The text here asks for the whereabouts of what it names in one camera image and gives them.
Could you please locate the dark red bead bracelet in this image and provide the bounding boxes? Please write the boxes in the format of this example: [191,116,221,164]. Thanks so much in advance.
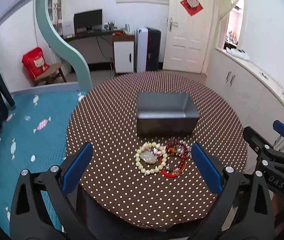
[165,140,192,159]

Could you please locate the white jade pendant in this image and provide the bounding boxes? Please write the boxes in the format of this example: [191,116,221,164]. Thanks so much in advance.
[140,150,158,165]

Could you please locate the red woven string bracelet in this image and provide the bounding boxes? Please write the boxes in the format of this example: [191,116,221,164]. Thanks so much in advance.
[159,154,187,178]

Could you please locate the grey metal tin box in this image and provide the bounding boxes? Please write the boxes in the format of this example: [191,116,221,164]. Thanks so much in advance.
[137,92,201,138]

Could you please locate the dark wooden desk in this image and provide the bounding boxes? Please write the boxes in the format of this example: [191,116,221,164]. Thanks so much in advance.
[62,29,124,42]

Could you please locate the teal curved bunk frame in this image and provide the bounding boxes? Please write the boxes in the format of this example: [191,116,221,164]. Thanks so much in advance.
[35,0,93,92]

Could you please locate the blue candy print bedsheet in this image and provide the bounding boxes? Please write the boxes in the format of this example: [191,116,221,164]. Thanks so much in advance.
[0,92,85,233]

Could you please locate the wooden stool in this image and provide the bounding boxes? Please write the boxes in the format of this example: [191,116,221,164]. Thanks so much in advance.
[33,63,67,87]

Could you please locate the cream bead bracelet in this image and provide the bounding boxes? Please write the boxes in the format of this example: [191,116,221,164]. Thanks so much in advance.
[134,141,169,176]

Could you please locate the red door decoration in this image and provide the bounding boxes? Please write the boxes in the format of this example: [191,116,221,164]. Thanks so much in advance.
[181,0,203,16]

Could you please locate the black computer monitor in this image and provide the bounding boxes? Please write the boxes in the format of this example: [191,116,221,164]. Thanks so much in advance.
[74,9,102,30]

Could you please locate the white panel door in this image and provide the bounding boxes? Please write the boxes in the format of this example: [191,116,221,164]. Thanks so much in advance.
[163,0,214,73]

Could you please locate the long white cabinet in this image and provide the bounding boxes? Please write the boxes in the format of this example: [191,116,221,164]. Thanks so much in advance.
[205,47,284,156]

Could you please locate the white display cupboard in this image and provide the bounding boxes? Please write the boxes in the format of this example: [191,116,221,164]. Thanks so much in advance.
[48,0,63,36]

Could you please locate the red cat cushion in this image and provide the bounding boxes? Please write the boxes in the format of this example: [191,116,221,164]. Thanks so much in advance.
[22,47,49,81]

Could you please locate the black and white suitcase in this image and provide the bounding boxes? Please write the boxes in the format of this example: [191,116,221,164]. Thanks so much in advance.
[135,27,161,73]

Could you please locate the brown polka dot tablecloth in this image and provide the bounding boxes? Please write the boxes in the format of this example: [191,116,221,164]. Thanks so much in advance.
[66,70,248,229]

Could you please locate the small white cabinet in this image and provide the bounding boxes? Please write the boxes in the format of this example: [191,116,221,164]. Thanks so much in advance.
[112,35,135,74]

